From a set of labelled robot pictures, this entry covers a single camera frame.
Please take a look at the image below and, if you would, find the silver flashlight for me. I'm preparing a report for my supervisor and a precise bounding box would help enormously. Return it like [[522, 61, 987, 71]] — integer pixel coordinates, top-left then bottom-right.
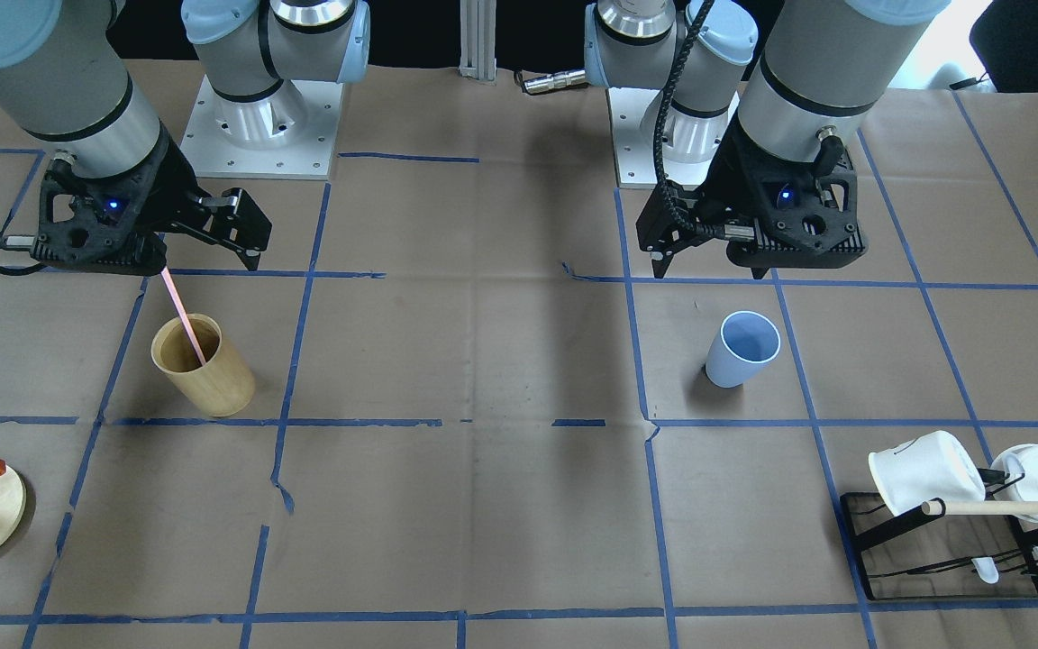
[[514, 69, 588, 96]]

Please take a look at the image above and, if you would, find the black corrugated cable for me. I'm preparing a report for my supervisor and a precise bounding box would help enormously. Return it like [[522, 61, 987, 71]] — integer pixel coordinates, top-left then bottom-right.
[[651, 0, 716, 226]]

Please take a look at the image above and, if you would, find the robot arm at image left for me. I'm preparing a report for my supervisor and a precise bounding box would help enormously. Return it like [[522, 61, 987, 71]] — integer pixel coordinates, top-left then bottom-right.
[[0, 1, 371, 277]]

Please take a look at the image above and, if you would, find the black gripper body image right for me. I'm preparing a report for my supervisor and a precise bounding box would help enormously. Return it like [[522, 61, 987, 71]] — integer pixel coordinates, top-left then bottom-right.
[[696, 118, 868, 279]]

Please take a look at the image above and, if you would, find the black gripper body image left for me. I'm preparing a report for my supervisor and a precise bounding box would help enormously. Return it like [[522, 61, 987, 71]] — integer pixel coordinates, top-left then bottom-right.
[[32, 128, 214, 276]]

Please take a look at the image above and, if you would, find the aluminium frame post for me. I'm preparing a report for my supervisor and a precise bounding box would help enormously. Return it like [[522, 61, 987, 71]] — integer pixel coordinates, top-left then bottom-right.
[[458, 0, 497, 85]]

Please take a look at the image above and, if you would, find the white mug on rack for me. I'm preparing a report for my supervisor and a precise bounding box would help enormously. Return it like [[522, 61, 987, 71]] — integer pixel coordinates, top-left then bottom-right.
[[868, 430, 986, 515]]

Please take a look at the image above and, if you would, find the wooden rack rod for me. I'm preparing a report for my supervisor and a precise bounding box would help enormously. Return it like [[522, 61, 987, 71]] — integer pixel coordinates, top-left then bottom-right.
[[919, 498, 1038, 516]]

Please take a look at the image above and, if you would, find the light blue cup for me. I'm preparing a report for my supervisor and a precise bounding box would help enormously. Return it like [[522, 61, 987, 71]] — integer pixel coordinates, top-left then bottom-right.
[[705, 310, 782, 388]]

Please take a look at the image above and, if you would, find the wooden cylindrical holder cup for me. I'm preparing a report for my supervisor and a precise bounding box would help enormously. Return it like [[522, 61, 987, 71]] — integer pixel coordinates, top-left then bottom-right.
[[151, 313, 256, 418]]

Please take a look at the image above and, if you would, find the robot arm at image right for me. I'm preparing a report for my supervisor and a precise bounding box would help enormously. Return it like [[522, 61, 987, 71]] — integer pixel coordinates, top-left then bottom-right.
[[584, 1, 947, 279]]

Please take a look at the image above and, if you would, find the black wire drying rack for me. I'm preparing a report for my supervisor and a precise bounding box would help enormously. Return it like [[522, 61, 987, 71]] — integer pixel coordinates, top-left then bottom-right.
[[840, 492, 1038, 601]]

